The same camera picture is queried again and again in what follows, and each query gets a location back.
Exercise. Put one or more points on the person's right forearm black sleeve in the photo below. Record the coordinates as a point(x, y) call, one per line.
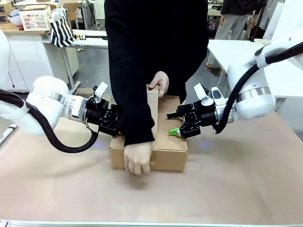
point(136, 123)

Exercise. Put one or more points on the long black rod tool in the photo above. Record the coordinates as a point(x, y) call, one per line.
point(93, 37)

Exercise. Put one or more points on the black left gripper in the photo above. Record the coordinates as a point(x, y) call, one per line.
point(99, 116)

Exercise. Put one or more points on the person in grey trousers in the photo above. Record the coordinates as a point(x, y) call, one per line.
point(233, 21)

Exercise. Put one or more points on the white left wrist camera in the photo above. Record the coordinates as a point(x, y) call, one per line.
point(101, 88)

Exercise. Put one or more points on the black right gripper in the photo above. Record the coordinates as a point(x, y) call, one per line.
point(206, 116)

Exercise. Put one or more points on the brown cardboard sheet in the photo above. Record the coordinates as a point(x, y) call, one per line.
point(71, 9)

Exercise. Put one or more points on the black white striped bag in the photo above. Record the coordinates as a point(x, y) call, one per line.
point(60, 30)

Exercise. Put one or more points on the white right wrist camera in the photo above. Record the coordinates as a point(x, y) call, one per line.
point(201, 92)

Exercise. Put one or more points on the white plastic crate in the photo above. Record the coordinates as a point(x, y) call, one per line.
point(35, 20)

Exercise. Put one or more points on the wooden top white cabinet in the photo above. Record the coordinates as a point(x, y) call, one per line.
point(28, 59)

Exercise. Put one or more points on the person's right hand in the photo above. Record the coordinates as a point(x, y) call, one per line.
point(138, 158)

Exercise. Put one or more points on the person in black sweater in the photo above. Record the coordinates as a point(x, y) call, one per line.
point(156, 35)

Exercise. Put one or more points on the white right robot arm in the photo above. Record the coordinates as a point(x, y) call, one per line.
point(255, 94)

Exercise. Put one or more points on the white board panel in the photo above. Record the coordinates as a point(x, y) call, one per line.
point(284, 16)

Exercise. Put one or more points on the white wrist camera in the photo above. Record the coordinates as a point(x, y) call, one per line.
point(201, 92)
point(101, 88)

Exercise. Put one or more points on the brown storage carton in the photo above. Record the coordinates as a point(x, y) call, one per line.
point(6, 6)

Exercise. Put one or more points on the white tube with black band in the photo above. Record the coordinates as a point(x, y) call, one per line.
point(8, 132)

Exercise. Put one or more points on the computer case with lights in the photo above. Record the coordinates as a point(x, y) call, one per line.
point(213, 25)

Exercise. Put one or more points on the brown cardboard box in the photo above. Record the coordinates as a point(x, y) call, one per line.
point(170, 156)

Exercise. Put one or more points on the person's left hand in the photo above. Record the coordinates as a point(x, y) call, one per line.
point(164, 81)

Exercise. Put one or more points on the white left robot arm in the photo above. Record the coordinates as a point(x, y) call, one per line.
point(45, 99)

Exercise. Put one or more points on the person in dark clothes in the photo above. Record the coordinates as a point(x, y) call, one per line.
point(260, 19)

